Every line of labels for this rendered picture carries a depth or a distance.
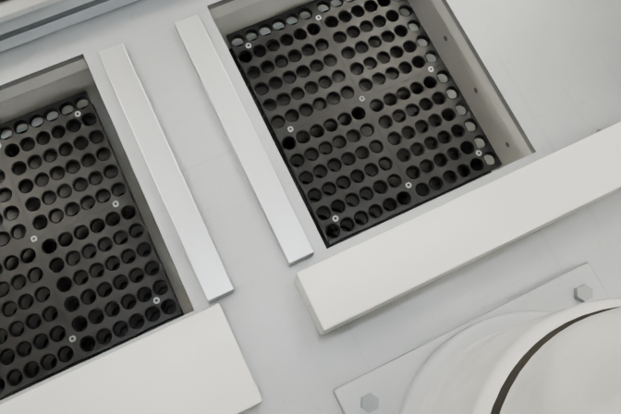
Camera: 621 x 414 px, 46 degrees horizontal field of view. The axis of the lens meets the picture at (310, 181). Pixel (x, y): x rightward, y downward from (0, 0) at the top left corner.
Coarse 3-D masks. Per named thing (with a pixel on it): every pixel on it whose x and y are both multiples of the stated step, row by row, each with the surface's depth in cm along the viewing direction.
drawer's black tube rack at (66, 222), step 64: (64, 128) 67; (0, 192) 64; (64, 192) 67; (128, 192) 65; (0, 256) 62; (64, 256) 63; (128, 256) 66; (0, 320) 61; (64, 320) 61; (128, 320) 61; (0, 384) 62
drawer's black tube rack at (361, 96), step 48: (384, 0) 73; (288, 48) 70; (336, 48) 70; (384, 48) 70; (432, 48) 71; (288, 96) 68; (336, 96) 72; (384, 96) 69; (432, 96) 69; (288, 144) 70; (336, 144) 70; (384, 144) 67; (432, 144) 71; (336, 192) 66; (384, 192) 66; (432, 192) 66; (336, 240) 64
